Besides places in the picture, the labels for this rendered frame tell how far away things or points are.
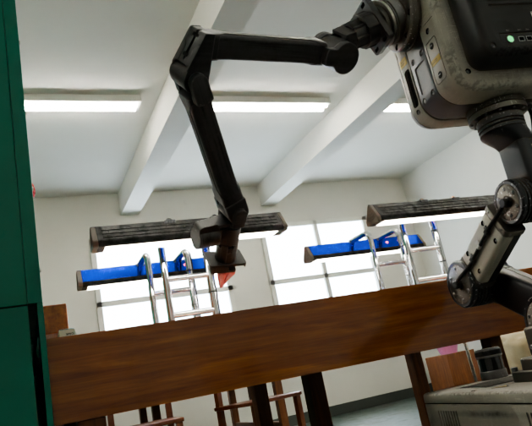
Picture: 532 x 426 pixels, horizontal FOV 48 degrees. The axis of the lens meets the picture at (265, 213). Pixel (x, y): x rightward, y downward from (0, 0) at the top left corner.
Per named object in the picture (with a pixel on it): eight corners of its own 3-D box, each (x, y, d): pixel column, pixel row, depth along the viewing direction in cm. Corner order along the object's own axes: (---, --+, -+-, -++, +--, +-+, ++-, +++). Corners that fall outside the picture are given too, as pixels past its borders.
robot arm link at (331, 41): (361, 29, 140) (347, 23, 144) (326, 43, 137) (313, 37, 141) (363, 64, 146) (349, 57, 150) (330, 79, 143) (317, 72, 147)
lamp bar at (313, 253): (426, 246, 281) (423, 232, 283) (310, 259, 257) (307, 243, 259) (417, 250, 288) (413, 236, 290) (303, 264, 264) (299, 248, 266)
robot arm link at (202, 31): (194, 30, 116) (172, 17, 123) (185, 96, 122) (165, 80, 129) (363, 42, 140) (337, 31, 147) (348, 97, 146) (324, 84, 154)
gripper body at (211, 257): (202, 257, 160) (205, 234, 156) (238, 254, 164) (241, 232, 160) (210, 271, 155) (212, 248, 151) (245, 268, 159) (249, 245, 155)
